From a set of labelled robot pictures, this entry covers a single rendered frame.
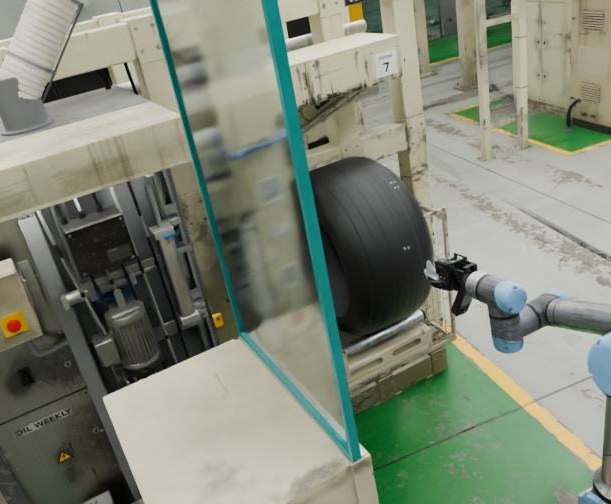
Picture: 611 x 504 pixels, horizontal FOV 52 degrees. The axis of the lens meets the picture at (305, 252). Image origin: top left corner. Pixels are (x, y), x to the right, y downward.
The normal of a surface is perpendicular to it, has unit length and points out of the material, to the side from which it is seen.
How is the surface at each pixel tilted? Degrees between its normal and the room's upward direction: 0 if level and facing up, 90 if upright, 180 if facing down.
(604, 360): 83
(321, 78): 90
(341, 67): 90
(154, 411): 0
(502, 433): 0
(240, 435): 0
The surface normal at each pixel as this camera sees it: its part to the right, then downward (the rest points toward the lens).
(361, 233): 0.04, -0.14
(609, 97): -0.92, 0.30
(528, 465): -0.18, -0.88
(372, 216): 0.24, -0.33
